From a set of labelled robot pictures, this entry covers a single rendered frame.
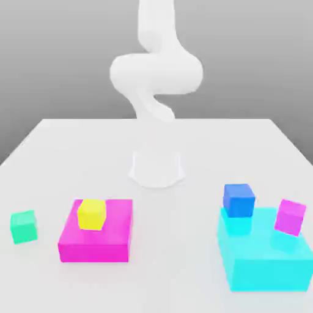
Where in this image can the large cyan box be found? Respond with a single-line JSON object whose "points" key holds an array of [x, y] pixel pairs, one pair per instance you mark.
{"points": [[266, 261]]}

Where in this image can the small purple cube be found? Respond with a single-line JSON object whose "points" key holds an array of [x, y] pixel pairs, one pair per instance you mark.
{"points": [[290, 218]]}

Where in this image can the large magenta box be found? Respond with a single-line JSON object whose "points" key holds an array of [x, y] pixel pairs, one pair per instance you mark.
{"points": [[95, 247]]}

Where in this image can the small yellow cube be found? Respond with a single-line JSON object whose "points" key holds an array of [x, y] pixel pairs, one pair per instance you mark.
{"points": [[92, 215]]}

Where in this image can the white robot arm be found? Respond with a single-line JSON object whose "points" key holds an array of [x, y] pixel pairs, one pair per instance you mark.
{"points": [[156, 71]]}

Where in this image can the small green cube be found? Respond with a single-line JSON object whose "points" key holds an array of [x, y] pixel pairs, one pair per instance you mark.
{"points": [[23, 227]]}

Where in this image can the small blue cube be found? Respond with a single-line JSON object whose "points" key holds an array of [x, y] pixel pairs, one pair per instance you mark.
{"points": [[239, 201]]}

